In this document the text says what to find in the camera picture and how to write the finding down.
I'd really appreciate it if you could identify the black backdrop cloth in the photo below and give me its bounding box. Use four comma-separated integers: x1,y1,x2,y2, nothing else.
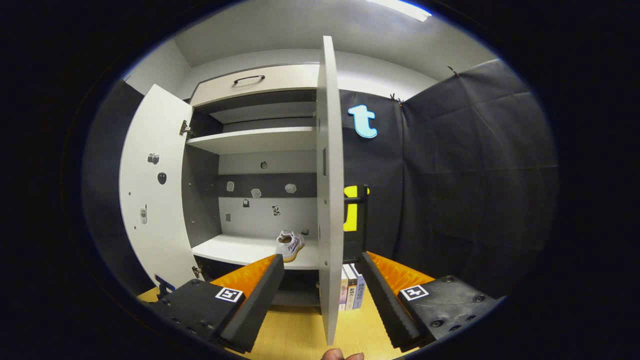
82,59,560,301

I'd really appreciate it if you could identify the black door handle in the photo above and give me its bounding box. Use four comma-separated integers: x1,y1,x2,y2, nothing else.
343,185,370,263

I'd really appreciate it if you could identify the white shoe cabinet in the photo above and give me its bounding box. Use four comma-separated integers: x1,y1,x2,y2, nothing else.
181,62,321,308

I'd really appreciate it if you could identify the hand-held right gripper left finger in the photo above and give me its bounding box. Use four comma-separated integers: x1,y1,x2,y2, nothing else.
150,254,286,355

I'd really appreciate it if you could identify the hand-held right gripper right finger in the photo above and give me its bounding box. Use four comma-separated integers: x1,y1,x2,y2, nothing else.
360,251,501,352

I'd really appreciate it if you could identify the white shoe cabinet door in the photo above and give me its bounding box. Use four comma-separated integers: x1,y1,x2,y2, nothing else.
316,35,346,347
118,83,203,291

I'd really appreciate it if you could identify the white canvas shoe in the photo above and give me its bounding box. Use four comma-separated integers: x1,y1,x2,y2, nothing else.
276,229,305,263

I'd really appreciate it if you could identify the white cabinet drawer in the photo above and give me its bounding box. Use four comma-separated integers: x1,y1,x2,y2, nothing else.
189,63,321,107

